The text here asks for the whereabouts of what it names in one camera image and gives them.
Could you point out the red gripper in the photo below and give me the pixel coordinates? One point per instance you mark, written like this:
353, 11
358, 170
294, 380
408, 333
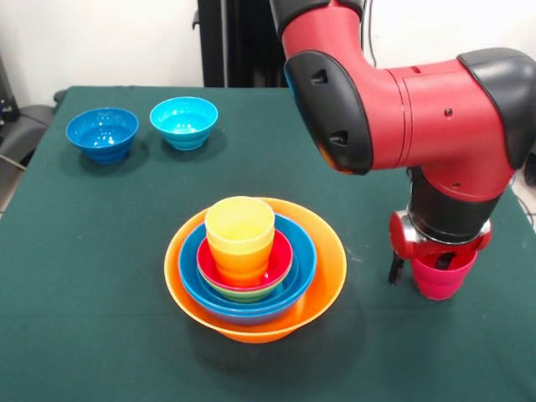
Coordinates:
404, 245

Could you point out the red plastic cup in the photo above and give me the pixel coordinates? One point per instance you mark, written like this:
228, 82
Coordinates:
439, 285

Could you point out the small red bowl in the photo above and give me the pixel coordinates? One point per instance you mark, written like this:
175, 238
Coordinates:
280, 259

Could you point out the small green bowl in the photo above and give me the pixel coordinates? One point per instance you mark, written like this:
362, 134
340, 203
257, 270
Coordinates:
245, 295

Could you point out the large blue bowl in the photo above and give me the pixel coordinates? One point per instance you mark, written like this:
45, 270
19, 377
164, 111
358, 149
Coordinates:
251, 321
188, 268

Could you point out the yellow plastic cup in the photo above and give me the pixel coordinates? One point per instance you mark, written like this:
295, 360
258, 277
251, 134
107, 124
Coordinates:
240, 222

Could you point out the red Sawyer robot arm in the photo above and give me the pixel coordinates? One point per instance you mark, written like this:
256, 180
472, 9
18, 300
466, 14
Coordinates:
419, 117

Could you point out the large orange bowl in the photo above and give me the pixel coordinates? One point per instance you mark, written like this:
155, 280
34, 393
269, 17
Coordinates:
331, 276

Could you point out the dark green table cloth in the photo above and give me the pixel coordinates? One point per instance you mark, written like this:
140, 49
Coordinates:
268, 377

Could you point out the small light blue bowl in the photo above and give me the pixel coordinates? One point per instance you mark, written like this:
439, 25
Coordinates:
184, 123

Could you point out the small dark blue bowl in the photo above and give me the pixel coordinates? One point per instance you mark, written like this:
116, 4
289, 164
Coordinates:
102, 134

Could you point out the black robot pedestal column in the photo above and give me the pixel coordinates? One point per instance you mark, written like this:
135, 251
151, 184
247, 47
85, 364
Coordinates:
234, 42

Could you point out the grey pedestal foot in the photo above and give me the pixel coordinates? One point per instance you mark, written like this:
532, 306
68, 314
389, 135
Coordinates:
25, 125

